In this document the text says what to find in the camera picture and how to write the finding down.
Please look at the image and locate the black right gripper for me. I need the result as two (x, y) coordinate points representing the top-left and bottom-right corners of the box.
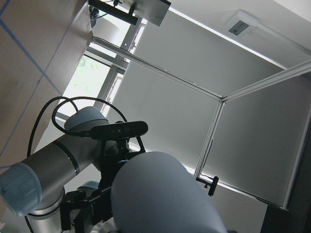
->
(60, 137), (145, 231)

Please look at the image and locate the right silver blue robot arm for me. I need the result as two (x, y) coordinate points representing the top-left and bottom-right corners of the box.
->
(0, 106), (148, 233)

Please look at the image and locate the brown paper table cover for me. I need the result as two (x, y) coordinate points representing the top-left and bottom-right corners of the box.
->
(0, 0), (91, 167)

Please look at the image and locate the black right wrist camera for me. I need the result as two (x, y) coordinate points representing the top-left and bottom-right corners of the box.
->
(89, 121), (148, 141)

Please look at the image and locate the black camera cable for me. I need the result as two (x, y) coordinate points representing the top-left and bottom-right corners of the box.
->
(26, 96), (128, 156)

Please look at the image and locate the black mounted side camera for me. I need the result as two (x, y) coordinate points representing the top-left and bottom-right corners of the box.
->
(196, 176), (219, 197)

